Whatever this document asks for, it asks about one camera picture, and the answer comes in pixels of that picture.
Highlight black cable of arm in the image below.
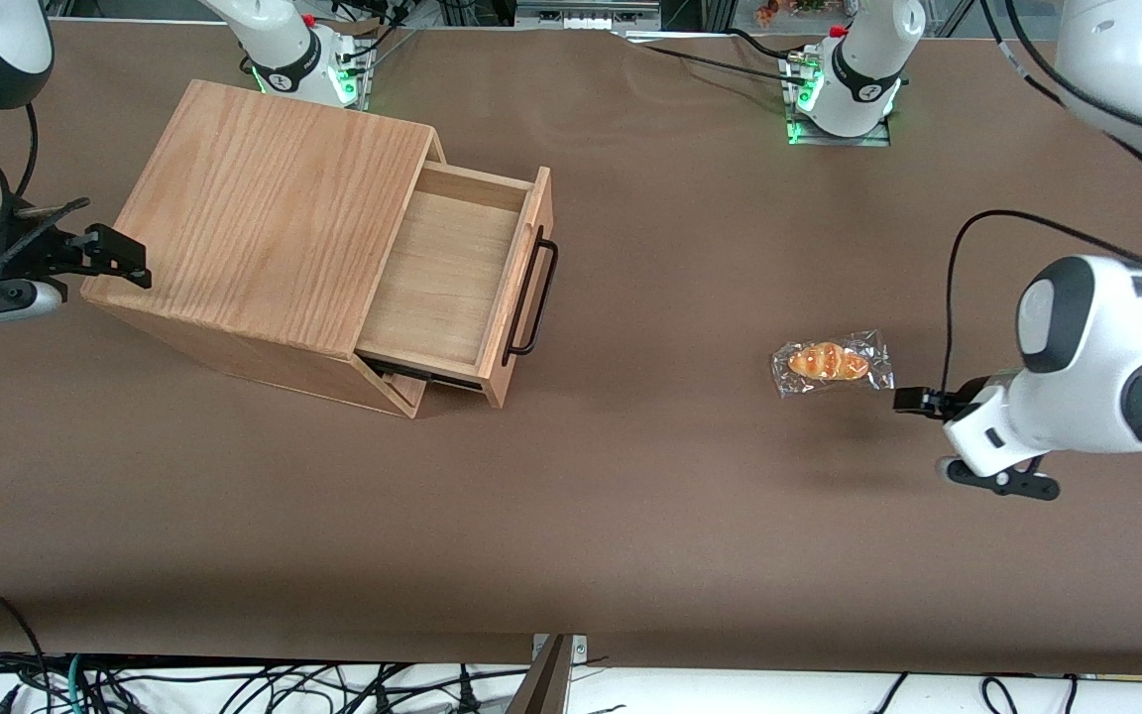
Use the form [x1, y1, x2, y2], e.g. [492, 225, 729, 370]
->
[11, 99, 40, 199]
[941, 0, 1142, 398]

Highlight wooden drawer with tall box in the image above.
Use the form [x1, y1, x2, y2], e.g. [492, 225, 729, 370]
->
[354, 161, 555, 411]

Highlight bread roll in clear wrapper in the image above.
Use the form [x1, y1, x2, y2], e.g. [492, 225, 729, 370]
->
[771, 329, 897, 400]

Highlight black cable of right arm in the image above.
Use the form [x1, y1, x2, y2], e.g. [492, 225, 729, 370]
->
[11, 99, 40, 199]

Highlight black metal drawer handle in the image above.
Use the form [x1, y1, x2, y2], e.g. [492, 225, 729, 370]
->
[506, 225, 561, 358]

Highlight tangled black floor cables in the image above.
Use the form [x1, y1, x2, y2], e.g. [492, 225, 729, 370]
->
[0, 650, 532, 714]

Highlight long black table cable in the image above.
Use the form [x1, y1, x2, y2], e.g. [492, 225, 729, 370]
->
[621, 33, 815, 88]

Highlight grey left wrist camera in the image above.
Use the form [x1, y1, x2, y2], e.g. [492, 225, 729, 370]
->
[936, 451, 1062, 502]

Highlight short black table cable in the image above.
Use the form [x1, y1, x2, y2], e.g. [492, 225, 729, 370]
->
[727, 27, 800, 62]

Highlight wooden drawer cabinet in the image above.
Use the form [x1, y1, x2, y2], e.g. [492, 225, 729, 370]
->
[80, 78, 449, 419]

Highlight metal table edge bracket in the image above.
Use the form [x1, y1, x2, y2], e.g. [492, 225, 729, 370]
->
[505, 634, 590, 714]

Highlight brown table cover sheet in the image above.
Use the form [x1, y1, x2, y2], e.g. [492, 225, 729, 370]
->
[0, 18, 1142, 677]

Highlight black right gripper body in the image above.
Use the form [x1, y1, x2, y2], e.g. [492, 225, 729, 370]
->
[0, 212, 88, 298]

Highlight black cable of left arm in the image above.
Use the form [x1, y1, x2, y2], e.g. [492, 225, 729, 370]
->
[941, 0, 1142, 398]

